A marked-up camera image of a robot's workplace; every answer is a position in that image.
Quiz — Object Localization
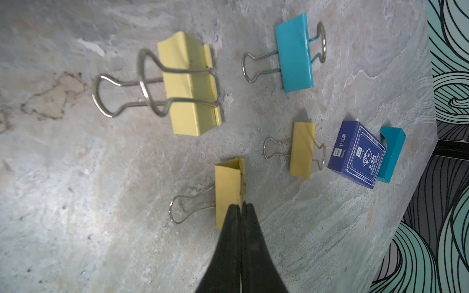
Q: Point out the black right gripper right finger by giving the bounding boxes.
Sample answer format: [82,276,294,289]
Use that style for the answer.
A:
[241,202,288,293]

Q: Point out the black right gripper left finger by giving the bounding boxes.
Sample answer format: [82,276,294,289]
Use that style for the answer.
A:
[196,205,241,293]

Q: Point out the yellow binder clip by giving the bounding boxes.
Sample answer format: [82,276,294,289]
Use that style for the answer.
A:
[263,122,326,179]
[91,31,223,137]
[169,157,246,230]

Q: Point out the teal binder clip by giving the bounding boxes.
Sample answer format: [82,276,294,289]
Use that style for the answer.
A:
[241,13,327,94]

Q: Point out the teal small box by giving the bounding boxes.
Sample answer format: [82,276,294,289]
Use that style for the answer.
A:
[377,127,406,183]

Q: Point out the black vertical frame post right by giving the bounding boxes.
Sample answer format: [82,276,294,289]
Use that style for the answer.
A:
[432,140,469,161]

